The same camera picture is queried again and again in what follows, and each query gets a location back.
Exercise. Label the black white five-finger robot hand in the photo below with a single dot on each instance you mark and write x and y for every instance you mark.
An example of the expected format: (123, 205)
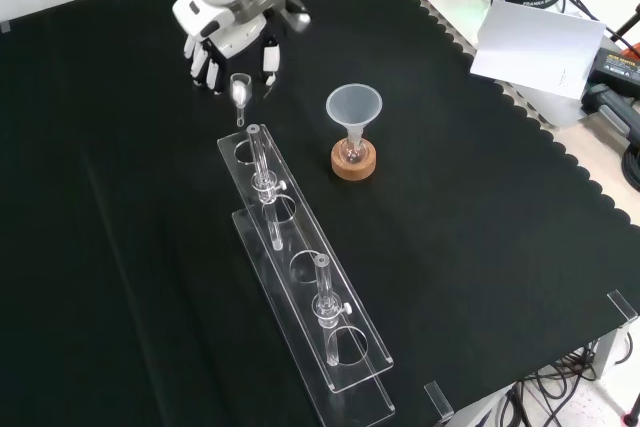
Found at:
(240, 39)

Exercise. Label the translucent plastic funnel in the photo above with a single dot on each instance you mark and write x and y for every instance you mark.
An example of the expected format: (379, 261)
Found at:
(354, 104)

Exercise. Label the small glass round-bottom flask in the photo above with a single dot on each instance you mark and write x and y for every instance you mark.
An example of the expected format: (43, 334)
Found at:
(354, 153)

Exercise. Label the clear acrylic funnel stand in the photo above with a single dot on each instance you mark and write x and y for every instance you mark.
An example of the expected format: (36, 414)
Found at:
(300, 234)

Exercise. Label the grey tape strip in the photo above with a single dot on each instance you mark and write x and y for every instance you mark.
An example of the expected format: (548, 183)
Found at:
(5, 27)

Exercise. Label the black bench cloth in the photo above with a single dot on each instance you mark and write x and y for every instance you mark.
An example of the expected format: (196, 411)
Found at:
(450, 247)

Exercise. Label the white paper sheet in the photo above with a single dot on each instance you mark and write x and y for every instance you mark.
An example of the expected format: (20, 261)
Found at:
(540, 47)

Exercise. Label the black power supply box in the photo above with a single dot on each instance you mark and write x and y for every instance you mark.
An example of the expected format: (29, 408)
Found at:
(617, 67)

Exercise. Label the dark grey power adapter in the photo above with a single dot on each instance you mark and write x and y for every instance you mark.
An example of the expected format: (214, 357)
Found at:
(612, 109)

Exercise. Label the black tripod leg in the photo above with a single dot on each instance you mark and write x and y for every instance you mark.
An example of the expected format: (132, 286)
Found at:
(625, 27)

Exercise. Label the clear acrylic edge clip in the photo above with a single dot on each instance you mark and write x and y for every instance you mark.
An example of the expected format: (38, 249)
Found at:
(622, 304)
(437, 399)

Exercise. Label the white wrist camera shell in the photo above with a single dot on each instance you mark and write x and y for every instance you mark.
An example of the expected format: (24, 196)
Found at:
(200, 9)

